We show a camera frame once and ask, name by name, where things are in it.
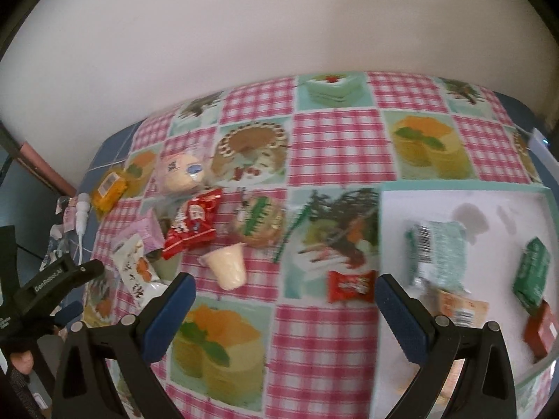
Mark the silver walnut snack packet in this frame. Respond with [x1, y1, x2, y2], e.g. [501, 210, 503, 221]
[112, 234, 167, 309]

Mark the red brown packet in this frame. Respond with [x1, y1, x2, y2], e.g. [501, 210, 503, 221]
[524, 300, 558, 360]

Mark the dark green snack packet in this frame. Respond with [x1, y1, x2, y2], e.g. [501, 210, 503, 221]
[513, 237, 551, 316]

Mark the light green barcode packet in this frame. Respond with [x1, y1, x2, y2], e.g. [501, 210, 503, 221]
[405, 221, 467, 292]

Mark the person's hand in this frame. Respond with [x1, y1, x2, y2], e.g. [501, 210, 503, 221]
[10, 351, 34, 375]

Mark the blue white crumpled wrapper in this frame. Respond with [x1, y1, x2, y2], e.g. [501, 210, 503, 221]
[40, 224, 68, 271]

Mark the pudding jelly cup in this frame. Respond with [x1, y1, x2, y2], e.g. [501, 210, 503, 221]
[200, 242, 247, 291]

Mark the pink flat snack packet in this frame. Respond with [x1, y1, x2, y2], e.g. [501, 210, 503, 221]
[111, 209, 165, 253]

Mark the red snack packet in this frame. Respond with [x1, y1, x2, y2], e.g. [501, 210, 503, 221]
[162, 187, 223, 260]

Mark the pink small snack packet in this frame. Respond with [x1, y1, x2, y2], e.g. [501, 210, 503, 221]
[55, 196, 78, 233]

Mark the white tray with teal rim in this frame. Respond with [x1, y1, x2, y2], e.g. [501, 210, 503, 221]
[379, 181, 558, 418]

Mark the round cookie green label packet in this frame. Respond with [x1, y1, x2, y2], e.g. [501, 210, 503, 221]
[230, 195, 285, 248]

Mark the orange snack packet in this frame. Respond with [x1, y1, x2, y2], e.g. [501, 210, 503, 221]
[91, 168, 128, 220]

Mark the cartoon face snack bag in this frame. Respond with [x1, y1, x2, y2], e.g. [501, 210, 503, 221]
[154, 149, 215, 196]

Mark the pink checkered food tablecloth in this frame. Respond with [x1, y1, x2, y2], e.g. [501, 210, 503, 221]
[82, 70, 545, 419]

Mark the small red candy packet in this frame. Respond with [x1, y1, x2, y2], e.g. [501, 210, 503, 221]
[327, 271, 378, 304]

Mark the white box device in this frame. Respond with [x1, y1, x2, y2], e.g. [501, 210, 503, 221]
[528, 128, 559, 182]

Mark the white power adapter with cable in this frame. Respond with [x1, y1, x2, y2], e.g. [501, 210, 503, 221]
[75, 192, 91, 265]

